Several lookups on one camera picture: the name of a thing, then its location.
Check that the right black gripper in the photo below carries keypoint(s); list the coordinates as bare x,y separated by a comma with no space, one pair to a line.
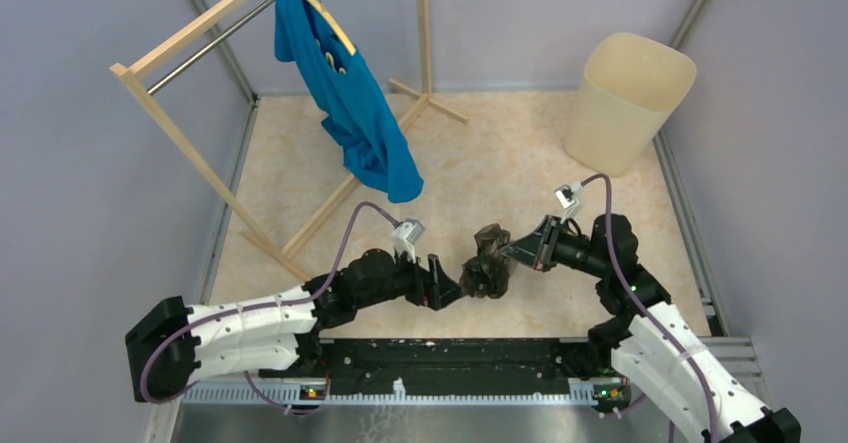
536,248

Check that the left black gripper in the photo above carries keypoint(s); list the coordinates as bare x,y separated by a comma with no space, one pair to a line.
433,288

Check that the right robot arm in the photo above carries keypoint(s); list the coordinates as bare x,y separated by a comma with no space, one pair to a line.
647,340

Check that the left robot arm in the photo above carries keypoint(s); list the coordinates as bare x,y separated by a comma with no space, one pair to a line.
176,345

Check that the cream plastic trash bin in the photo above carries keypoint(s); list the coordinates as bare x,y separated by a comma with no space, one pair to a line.
630,86

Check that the blue t-shirt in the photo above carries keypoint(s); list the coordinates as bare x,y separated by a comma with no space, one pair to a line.
357,115

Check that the wooden clothes hanger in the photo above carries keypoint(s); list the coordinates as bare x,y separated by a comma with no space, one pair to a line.
336,28

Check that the wooden clothes rack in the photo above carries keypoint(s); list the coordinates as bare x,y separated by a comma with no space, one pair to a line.
173,209

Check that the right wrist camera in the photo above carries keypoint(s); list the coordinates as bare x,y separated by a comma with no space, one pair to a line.
570,196

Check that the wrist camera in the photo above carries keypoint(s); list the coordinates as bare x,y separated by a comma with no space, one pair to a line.
404,237
570,196

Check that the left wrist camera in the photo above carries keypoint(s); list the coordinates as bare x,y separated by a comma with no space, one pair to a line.
404,237

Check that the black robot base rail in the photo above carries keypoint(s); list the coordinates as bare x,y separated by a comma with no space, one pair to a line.
497,367

